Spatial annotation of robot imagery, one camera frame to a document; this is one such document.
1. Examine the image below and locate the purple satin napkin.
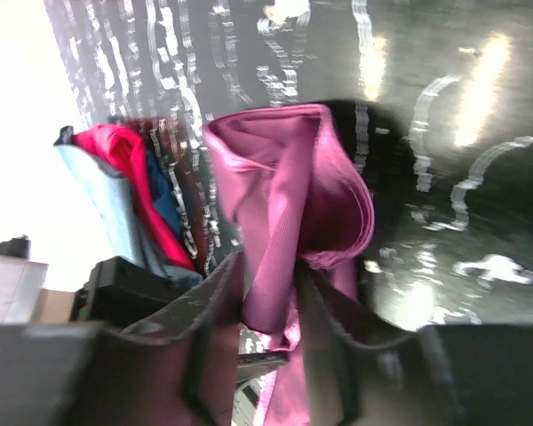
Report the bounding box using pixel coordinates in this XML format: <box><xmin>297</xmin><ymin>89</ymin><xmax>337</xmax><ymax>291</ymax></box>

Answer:
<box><xmin>203</xmin><ymin>103</ymin><xmax>375</xmax><ymax>425</ymax></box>

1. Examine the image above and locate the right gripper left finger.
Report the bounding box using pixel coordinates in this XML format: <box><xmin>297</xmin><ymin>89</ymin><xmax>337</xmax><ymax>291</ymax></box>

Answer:
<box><xmin>0</xmin><ymin>252</ymin><xmax>244</xmax><ymax>425</ymax></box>

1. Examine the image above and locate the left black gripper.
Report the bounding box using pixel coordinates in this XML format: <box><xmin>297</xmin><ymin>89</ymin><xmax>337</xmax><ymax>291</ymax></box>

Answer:
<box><xmin>69</xmin><ymin>256</ymin><xmax>195</xmax><ymax>327</ymax></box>

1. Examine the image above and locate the grey-blue folded cloth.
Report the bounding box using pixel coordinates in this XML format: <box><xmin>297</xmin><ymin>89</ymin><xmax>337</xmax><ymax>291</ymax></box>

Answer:
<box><xmin>53</xmin><ymin>126</ymin><xmax>203</xmax><ymax>288</ymax></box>

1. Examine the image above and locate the red folded cloth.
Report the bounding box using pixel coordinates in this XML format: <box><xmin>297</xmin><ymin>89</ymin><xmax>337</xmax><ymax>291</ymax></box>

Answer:
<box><xmin>73</xmin><ymin>124</ymin><xmax>195</xmax><ymax>272</ymax></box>

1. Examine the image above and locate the dark blue folded cloth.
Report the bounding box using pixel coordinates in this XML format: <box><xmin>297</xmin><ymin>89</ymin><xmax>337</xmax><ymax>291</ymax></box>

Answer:
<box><xmin>146</xmin><ymin>151</ymin><xmax>182</xmax><ymax>240</ymax></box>

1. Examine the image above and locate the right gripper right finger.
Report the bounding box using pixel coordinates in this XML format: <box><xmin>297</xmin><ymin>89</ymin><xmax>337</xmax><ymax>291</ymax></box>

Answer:
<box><xmin>295</xmin><ymin>263</ymin><xmax>533</xmax><ymax>425</ymax></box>

